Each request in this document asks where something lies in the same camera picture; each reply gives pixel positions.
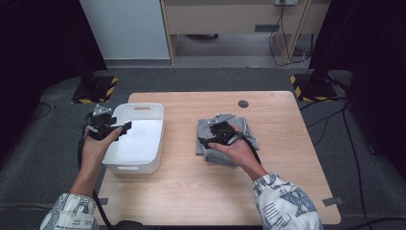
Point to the person's left hand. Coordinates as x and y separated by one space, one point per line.
94 153

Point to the grey tape piece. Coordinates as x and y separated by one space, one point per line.
104 201
333 201

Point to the round black table grommet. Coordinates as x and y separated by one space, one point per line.
243 103

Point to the black curtain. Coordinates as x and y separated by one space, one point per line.
38 48
376 48

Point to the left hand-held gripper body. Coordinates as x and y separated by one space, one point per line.
100 124

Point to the black stand with striped base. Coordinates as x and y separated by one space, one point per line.
95 89
314 87

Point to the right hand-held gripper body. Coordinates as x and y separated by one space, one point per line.
223 132

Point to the person's right hand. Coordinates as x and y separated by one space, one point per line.
239 153

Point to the grey shorts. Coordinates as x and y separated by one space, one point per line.
204 153

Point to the white plastic bin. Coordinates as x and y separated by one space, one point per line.
140 143

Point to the white cabinet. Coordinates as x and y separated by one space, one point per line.
127 28

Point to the white power strip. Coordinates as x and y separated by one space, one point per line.
287 2

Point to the dark rounded object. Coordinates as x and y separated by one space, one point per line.
129 225

